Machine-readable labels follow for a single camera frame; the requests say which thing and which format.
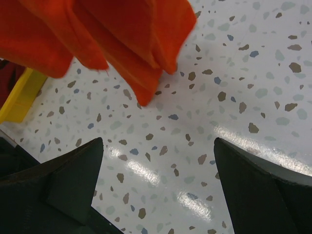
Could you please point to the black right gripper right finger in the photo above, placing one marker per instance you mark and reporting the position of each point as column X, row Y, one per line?
column 263, row 197

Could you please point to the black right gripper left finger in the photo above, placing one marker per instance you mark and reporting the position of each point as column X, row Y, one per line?
column 54, row 197

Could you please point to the dark red t-shirt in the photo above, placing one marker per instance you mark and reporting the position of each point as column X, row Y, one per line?
column 9, row 74

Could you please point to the yellow plastic bin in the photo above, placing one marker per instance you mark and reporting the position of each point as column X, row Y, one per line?
column 22, row 96

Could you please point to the orange t-shirt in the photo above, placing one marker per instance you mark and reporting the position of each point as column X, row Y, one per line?
column 141, row 39

